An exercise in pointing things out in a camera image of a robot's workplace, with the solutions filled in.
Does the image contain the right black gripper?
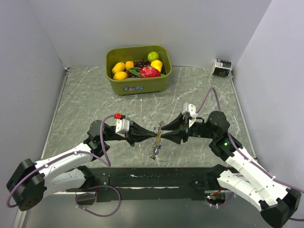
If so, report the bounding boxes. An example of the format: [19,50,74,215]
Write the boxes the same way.
[161,111,217,144]

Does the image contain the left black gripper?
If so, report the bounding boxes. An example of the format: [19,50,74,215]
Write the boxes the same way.
[103,120,156,146]

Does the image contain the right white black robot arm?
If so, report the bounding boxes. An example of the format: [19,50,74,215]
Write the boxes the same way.
[161,111,302,228]

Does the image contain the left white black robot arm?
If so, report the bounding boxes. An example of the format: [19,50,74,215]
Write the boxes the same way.
[6,119,156,211]

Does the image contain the yellow mango lower left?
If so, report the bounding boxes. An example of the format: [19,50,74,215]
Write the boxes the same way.
[114,71,128,81]

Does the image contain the yellow mango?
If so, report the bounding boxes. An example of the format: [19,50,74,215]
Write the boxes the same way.
[114,71,128,81]
[112,62,125,75]

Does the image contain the yellow mango upper left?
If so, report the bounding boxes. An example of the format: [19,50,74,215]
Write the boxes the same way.
[112,62,125,75]

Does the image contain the small orange fruit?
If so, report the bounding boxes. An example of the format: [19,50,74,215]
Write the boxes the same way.
[125,61,134,71]

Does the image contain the dark grape bunch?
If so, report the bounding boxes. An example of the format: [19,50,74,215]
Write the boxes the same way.
[126,59,150,78]

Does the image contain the black white roll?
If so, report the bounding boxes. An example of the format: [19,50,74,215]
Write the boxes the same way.
[212,59,232,77]

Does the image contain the green apple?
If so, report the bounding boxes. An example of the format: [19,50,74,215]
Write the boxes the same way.
[147,51,159,63]

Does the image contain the olive green plastic bin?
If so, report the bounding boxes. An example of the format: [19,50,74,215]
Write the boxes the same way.
[105,45,172,95]

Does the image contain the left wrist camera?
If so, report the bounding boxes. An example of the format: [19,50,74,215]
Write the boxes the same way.
[114,113,130,134]

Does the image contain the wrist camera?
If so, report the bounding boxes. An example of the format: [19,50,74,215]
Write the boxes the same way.
[181,102,198,128]
[114,113,130,134]

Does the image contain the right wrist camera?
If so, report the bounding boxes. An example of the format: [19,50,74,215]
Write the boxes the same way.
[181,102,198,128]

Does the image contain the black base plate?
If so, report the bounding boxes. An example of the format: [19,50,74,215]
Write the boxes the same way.
[67,164,227,202]

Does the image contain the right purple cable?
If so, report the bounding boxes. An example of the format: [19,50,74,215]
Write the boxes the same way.
[196,87,304,221]

